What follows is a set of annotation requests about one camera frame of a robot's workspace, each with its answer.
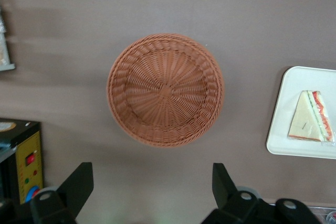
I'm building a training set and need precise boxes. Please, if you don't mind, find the grey wire snack rack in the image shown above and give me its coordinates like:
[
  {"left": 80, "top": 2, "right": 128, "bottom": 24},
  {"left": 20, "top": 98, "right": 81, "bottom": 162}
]
[{"left": 0, "top": 5, "right": 16, "bottom": 72}]

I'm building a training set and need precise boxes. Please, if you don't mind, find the cream plastic tray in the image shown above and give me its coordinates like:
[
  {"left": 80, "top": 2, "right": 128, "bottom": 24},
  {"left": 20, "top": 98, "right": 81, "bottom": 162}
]
[{"left": 265, "top": 66, "right": 336, "bottom": 160}]

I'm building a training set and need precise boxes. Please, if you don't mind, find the clear acrylic bottle rack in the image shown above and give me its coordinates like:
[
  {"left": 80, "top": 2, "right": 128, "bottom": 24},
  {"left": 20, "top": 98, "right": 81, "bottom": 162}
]
[{"left": 306, "top": 204, "right": 336, "bottom": 224}]

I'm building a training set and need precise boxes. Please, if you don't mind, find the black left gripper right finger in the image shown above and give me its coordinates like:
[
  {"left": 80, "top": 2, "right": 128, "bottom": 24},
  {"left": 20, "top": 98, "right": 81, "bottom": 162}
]
[{"left": 201, "top": 163, "right": 279, "bottom": 224}]

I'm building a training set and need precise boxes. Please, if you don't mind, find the triangle sandwich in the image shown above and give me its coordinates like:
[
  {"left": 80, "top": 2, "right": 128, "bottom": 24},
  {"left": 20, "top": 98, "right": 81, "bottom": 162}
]
[{"left": 287, "top": 90, "right": 336, "bottom": 143}]

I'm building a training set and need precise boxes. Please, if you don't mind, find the brown round wicker basket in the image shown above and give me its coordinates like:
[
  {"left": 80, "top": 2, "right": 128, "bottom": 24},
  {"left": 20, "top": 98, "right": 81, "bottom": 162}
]
[{"left": 106, "top": 33, "right": 227, "bottom": 148}]

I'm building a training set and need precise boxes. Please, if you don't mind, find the black food warmer yellow panel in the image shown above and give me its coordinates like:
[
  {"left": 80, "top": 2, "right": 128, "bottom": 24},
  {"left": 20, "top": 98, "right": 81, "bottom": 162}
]
[{"left": 0, "top": 118, "right": 43, "bottom": 207}]

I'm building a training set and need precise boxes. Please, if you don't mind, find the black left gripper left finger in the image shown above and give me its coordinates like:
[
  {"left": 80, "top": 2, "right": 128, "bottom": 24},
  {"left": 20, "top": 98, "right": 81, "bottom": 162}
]
[{"left": 30, "top": 162, "right": 95, "bottom": 224}]

